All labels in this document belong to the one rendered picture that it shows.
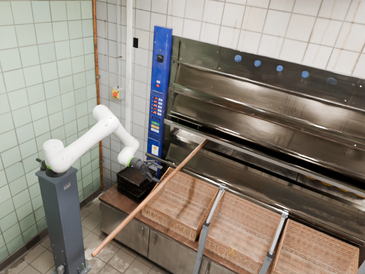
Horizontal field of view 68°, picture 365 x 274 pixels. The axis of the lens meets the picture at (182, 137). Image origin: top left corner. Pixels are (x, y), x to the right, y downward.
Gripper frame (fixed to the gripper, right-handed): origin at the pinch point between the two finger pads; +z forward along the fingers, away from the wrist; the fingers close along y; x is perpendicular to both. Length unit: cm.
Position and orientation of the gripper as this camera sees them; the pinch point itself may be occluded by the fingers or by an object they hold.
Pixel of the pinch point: (159, 174)
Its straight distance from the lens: 213.9
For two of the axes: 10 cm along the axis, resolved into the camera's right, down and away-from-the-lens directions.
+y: -1.3, 8.6, 5.0
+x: -4.8, 3.9, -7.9
